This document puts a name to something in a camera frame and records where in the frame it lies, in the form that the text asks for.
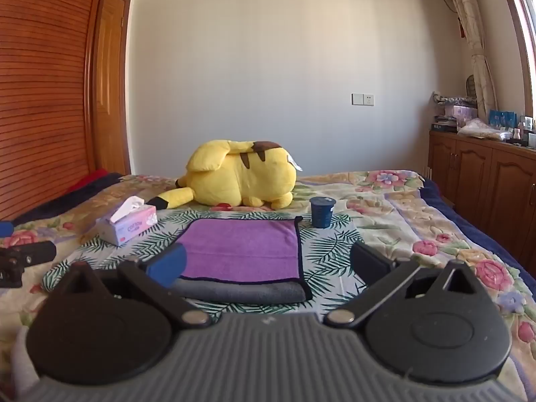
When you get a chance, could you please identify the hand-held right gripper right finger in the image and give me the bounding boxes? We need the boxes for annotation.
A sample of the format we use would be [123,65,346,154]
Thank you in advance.
[323,241,480,328]

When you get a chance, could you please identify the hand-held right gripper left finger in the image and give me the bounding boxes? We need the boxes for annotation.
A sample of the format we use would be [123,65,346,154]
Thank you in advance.
[54,243,213,331]

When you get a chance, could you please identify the purple towel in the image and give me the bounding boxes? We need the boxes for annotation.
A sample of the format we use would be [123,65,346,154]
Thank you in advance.
[174,216,305,284]

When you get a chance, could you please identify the grey towel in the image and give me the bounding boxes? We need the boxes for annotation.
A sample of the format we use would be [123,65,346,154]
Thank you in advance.
[171,277,314,304]

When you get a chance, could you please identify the palm leaf printed cloth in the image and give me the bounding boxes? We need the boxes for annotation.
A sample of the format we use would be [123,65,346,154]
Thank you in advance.
[42,207,378,316]

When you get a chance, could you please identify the pink tissue box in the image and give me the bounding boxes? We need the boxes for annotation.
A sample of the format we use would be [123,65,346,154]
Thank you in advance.
[95,196,159,247]

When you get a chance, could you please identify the red and navy blanket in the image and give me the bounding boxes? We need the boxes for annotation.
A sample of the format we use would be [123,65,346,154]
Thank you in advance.
[0,169,123,227]

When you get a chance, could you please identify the dark blue cup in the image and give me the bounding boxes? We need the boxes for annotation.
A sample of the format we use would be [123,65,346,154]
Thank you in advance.
[310,196,336,229]

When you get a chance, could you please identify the yellow plush toy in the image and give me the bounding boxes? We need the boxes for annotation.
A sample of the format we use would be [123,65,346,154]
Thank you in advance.
[144,139,303,211]

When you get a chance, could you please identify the wooden cabinet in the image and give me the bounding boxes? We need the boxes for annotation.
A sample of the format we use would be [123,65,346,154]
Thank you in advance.
[427,129,536,278]

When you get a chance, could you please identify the wooden slatted wardrobe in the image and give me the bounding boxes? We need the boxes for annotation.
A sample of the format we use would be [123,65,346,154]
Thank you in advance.
[0,0,112,221]

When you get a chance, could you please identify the stack of books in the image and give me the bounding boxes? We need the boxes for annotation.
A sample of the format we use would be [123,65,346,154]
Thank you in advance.
[431,115,460,134]

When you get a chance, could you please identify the clear plastic bag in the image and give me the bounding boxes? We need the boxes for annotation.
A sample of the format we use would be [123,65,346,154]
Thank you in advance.
[458,118,514,141]

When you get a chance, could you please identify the wooden door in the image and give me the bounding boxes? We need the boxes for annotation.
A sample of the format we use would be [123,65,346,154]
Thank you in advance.
[93,0,133,176]

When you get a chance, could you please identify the floral cloth bundle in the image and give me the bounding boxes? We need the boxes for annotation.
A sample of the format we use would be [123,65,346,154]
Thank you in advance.
[431,91,478,108]

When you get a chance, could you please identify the blue box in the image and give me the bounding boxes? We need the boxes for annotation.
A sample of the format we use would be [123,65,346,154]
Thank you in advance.
[488,110,518,131]

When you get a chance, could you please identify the beige patterned curtain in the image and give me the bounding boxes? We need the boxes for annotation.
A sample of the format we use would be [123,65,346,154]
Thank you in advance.
[440,0,500,125]

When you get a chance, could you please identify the wooden window frame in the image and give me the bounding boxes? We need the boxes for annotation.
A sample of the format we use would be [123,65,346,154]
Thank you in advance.
[495,0,536,119]

